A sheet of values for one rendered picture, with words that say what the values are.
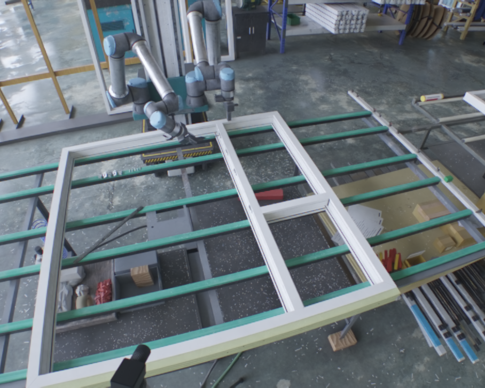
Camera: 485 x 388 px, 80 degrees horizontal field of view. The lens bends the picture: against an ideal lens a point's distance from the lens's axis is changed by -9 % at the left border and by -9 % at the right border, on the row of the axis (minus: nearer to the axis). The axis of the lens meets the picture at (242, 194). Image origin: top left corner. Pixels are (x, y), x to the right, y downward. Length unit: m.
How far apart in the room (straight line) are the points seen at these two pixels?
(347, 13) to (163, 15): 3.83
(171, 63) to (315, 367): 2.58
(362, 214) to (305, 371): 1.05
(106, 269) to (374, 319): 1.80
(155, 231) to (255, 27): 4.50
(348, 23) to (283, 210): 4.80
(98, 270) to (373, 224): 1.65
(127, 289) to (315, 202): 1.11
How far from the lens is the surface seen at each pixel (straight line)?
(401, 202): 2.28
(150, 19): 2.80
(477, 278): 2.58
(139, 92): 2.76
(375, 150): 3.78
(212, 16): 2.52
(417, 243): 2.09
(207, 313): 1.71
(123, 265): 1.79
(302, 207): 1.66
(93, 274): 1.94
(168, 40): 2.84
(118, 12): 5.54
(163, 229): 1.66
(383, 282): 1.47
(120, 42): 2.26
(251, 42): 5.71
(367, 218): 2.07
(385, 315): 2.51
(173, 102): 1.97
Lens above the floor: 2.12
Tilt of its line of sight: 46 degrees down
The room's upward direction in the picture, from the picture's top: straight up
